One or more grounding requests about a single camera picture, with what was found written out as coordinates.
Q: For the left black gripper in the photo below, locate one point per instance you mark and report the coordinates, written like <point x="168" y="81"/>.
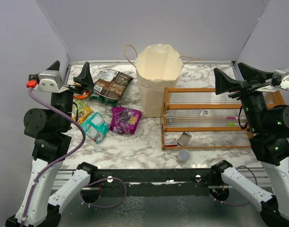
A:
<point x="85" y="78"/>

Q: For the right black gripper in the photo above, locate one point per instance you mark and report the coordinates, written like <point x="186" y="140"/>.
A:
<point x="222" y="83"/>

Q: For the light green snack packet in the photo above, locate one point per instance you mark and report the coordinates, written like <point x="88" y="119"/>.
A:
<point x="78" y="106"/>

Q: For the dark green snack bag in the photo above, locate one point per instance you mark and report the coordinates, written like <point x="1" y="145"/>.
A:
<point x="104" y="99"/>

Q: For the yellow orange snack packet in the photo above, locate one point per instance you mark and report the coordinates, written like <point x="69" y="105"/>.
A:
<point x="82" y="114"/>

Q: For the dark brown snack bag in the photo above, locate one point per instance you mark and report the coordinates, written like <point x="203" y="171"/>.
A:
<point x="116" y="88"/>

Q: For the teal foil snack packet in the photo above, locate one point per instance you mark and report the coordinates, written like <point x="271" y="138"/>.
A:
<point x="96" y="127"/>

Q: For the purple snack packet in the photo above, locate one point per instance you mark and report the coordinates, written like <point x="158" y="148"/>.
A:
<point x="125" y="120"/>

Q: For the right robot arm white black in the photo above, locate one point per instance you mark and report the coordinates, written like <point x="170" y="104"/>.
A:
<point x="270" y="145"/>

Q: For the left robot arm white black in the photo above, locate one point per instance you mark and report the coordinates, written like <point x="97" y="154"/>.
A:
<point x="48" y="126"/>

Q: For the green marker pen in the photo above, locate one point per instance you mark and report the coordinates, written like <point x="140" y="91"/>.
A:
<point x="232" y="124"/>

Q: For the wooden tiered rack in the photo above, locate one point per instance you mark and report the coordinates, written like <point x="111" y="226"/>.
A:
<point x="202" y="113"/>

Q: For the grey open small carton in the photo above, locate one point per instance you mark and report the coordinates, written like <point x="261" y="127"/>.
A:
<point x="184" y="139"/>

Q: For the red white small box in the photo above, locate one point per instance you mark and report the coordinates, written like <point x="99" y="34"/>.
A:
<point x="170" y="142"/>

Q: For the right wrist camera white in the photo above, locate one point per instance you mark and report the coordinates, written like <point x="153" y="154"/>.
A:
<point x="280" y="80"/>

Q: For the aluminium frame rail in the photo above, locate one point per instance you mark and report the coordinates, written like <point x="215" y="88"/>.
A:
<point x="261" y="176"/>

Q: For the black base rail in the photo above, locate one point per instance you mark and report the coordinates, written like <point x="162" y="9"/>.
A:
<point x="122" y="183"/>

